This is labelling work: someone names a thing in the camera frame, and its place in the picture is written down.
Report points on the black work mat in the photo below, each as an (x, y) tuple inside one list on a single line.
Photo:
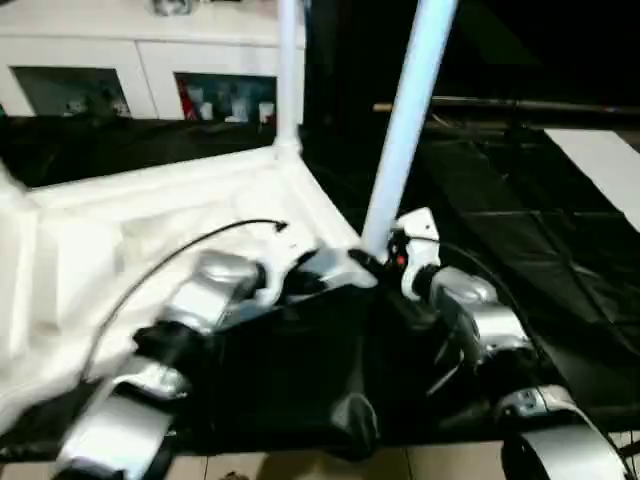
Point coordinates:
[(525, 250)]

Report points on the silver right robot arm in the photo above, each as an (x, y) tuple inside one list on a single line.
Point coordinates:
[(470, 295)]

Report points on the white plastic table top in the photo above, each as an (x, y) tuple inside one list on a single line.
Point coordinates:
[(100, 240)]

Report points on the white mug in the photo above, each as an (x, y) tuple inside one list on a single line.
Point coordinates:
[(205, 110), (265, 110)]

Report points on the white plastic table leg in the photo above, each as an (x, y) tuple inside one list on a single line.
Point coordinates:
[(410, 125), (290, 75), (10, 185)]

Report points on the white flat board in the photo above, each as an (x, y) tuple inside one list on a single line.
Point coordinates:
[(600, 160)]

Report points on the black case with yellow label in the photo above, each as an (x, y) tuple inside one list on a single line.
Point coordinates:
[(345, 60)]

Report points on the white cabinet with glass doors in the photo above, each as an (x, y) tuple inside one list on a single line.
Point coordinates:
[(150, 50)]

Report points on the black metal rod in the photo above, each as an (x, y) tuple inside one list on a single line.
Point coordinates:
[(525, 105)]

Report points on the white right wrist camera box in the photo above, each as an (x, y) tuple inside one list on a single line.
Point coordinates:
[(420, 225)]

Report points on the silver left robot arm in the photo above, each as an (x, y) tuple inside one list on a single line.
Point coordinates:
[(220, 280)]

